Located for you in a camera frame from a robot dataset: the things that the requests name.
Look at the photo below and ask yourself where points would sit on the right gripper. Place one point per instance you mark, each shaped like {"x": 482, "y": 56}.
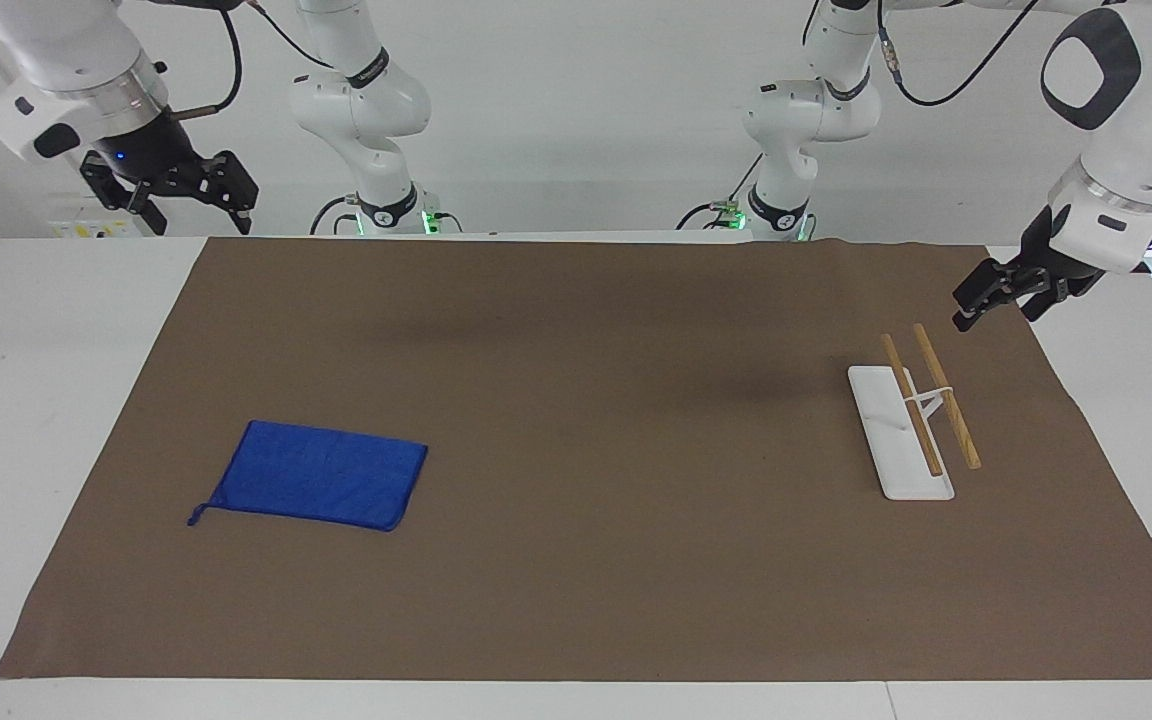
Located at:
{"x": 141, "y": 145}

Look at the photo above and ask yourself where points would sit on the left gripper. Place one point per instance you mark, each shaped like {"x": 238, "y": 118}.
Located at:
{"x": 1036, "y": 250}

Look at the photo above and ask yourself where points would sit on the blue towel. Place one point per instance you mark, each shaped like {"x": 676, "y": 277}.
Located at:
{"x": 321, "y": 475}

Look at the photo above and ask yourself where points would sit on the white power strip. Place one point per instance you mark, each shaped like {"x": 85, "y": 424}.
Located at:
{"x": 96, "y": 229}

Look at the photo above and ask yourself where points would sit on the white rack with wooden bars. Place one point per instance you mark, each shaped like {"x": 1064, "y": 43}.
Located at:
{"x": 898, "y": 440}

